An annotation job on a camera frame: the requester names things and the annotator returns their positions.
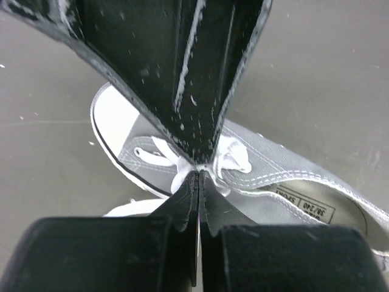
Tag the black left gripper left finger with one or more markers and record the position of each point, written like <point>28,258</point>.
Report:
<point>157,252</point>

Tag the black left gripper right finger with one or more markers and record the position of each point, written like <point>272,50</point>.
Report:
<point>240,255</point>

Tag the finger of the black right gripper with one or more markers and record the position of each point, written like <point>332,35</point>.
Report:
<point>217,39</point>
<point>139,46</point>

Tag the grey sneaker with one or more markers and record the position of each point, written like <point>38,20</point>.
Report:
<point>282,187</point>

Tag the white shoelace of shoe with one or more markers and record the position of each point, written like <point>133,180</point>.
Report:
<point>156,168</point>

